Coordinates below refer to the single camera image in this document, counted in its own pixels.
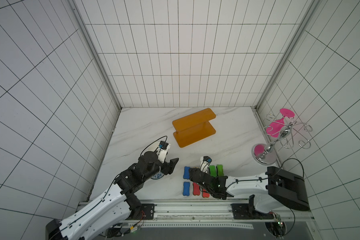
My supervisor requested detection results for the pink disc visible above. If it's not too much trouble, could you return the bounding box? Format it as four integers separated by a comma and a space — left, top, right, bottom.
280, 109, 295, 119
266, 118, 285, 138

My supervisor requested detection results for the red top eraser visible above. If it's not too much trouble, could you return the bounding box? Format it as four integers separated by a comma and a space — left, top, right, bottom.
202, 191, 210, 198
193, 183, 201, 196

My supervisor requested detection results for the blue bottom eraser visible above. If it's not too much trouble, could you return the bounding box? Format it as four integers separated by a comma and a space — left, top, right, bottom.
183, 167, 190, 180

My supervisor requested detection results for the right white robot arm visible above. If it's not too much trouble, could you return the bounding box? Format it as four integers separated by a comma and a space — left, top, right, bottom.
189, 166, 310, 214

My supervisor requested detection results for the orange two-tier shelf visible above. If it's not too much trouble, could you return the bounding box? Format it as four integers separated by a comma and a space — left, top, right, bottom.
172, 108, 216, 148

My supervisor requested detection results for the pink disc middle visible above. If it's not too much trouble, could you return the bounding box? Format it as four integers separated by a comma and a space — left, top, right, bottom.
266, 118, 285, 138

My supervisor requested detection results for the green bottom eraser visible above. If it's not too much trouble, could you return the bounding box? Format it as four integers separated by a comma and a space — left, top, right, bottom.
217, 165, 224, 177
209, 165, 218, 177

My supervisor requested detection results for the blue eraser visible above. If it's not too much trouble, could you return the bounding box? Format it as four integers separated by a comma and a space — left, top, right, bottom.
183, 167, 190, 180
183, 182, 191, 197

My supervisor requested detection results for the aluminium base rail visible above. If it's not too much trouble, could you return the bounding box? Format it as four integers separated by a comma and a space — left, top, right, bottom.
71, 199, 319, 240

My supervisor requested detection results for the blue patterned bowl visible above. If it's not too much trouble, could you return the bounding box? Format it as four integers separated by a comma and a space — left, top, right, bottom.
151, 172, 164, 180

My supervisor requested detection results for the blue top eraser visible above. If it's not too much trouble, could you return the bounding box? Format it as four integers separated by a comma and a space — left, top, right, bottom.
183, 182, 191, 197

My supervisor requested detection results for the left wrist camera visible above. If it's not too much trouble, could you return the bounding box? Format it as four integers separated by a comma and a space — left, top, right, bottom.
158, 141, 170, 151

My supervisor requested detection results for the pink disc top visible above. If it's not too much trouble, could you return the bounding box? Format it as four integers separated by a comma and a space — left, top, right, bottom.
280, 109, 295, 119

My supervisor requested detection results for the chrome cup tree stand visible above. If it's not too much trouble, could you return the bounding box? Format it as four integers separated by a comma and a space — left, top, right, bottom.
252, 113, 313, 166

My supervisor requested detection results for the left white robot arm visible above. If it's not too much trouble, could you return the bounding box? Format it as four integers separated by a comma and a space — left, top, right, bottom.
46, 151, 179, 240

